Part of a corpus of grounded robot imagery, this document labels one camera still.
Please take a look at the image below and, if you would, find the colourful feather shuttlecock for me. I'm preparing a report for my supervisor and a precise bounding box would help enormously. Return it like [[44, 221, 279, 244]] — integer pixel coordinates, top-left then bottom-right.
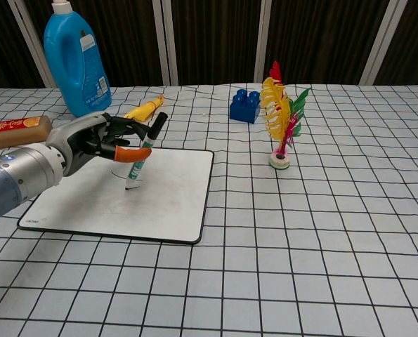
[[259, 60, 313, 171]]

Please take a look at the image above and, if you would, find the grey metal frame post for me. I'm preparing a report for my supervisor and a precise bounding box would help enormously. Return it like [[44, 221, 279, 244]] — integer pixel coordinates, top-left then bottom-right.
[[6, 0, 57, 88], [360, 0, 406, 86], [254, 0, 273, 84], [151, 0, 180, 86]]

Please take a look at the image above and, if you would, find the red brown snack package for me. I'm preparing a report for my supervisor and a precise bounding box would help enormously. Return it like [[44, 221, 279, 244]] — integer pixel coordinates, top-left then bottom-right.
[[0, 114, 53, 151]]

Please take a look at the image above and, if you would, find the black pleated curtain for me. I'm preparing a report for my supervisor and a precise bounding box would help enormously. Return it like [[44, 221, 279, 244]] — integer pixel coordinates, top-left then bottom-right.
[[0, 0, 418, 91]]

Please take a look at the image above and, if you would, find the blue building block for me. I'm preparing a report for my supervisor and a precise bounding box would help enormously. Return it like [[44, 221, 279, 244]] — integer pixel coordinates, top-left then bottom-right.
[[229, 88, 261, 125]]

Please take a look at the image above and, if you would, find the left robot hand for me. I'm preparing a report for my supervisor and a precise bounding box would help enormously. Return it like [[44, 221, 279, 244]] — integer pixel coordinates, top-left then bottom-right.
[[45, 111, 153, 178]]

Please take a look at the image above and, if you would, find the white black checked tablecloth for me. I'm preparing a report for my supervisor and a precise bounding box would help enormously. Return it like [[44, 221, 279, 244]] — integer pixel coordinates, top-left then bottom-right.
[[0, 83, 418, 337]]

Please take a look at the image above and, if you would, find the white whiteboard with black rim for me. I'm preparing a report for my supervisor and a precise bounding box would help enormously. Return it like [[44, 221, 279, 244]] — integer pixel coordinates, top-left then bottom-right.
[[17, 147, 216, 245]]

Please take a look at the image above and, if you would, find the blue detergent bottle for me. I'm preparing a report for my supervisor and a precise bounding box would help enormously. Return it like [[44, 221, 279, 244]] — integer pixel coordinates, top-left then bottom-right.
[[42, 0, 113, 119]]

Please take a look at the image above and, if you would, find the yellow banana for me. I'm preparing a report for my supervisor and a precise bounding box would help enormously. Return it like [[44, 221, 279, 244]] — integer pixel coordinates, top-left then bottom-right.
[[122, 95, 165, 124]]

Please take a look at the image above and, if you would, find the green white marker pen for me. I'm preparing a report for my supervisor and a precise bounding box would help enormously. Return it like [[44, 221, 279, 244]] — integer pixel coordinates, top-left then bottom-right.
[[124, 112, 169, 192]]

